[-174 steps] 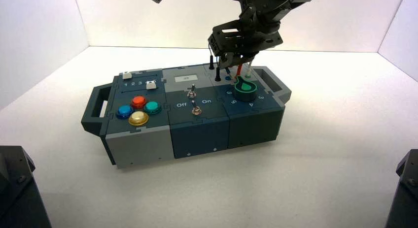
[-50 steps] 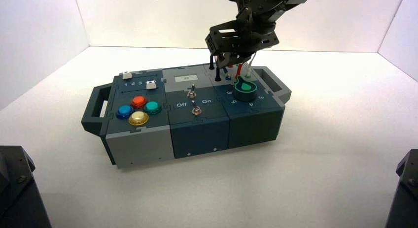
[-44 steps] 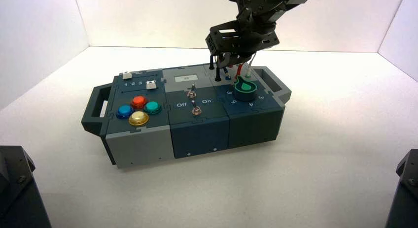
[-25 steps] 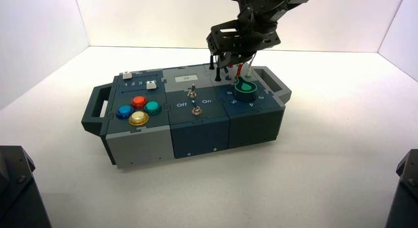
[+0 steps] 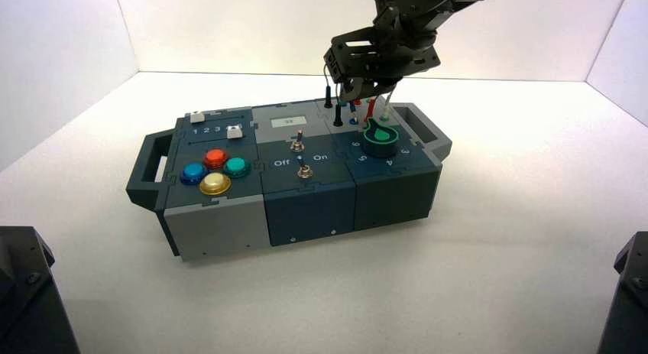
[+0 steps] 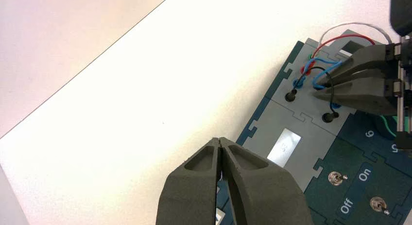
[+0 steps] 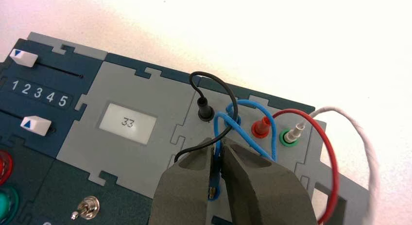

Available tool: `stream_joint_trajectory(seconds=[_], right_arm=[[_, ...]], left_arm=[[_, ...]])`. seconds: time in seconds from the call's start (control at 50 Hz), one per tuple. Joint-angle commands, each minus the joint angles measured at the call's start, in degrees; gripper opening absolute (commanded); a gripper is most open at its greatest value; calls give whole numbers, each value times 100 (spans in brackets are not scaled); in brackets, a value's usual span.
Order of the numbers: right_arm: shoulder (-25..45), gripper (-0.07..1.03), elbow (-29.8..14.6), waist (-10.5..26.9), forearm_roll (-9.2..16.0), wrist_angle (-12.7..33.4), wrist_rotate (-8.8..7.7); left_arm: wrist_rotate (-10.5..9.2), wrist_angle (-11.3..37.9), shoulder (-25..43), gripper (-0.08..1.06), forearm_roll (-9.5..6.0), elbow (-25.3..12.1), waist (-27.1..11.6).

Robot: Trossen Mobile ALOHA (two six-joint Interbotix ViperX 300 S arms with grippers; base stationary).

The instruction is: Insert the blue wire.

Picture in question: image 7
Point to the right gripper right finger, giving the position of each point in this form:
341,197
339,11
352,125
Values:
264,194

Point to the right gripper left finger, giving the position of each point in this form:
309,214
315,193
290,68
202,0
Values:
180,194

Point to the blue grey modular task box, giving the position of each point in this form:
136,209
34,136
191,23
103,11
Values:
128,88

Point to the small grey LCD display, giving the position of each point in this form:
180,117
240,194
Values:
127,123

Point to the white slider knob up arrow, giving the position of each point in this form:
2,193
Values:
36,125

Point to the green round push button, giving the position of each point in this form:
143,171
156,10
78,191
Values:
6,202

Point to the red round push button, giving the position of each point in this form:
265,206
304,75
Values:
3,167

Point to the white slider knob down arrow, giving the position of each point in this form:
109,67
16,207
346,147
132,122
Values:
24,57

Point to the metal toggle switch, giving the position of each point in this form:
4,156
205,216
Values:
86,209

